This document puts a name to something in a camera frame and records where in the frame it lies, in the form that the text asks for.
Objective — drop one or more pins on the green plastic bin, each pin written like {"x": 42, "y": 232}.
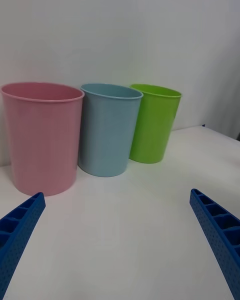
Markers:
{"x": 155, "y": 127}

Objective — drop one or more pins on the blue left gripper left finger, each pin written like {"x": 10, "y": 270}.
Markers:
{"x": 17, "y": 237}

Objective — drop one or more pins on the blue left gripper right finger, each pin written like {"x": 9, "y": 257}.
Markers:
{"x": 222, "y": 240}

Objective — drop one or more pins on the pale blue plastic bin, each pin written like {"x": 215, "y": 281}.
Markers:
{"x": 107, "y": 135}

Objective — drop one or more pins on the pink plastic bin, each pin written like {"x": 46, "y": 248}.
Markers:
{"x": 42, "y": 140}

